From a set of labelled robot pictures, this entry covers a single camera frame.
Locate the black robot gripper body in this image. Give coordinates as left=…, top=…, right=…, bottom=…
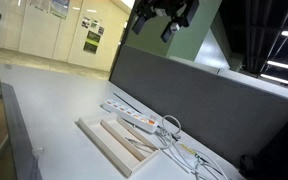
left=135, top=0, right=200, bottom=27

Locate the wooden divided tray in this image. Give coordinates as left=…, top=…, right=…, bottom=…
left=76, top=113, right=159, bottom=178

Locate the green pillar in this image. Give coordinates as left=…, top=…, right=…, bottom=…
left=126, top=0, right=223, bottom=61

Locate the white power strip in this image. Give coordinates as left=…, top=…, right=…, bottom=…
left=102, top=99, right=159, bottom=133

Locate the grey desk partition panel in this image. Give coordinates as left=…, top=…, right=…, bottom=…
left=110, top=45, right=288, bottom=165

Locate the yellow black label tag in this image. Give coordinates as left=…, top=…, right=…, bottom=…
left=179, top=144, right=200, bottom=159

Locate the dark green wall poster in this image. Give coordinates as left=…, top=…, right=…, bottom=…
left=83, top=31, right=101, bottom=54

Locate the white power cable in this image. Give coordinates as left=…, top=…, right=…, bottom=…
left=154, top=114, right=230, bottom=180

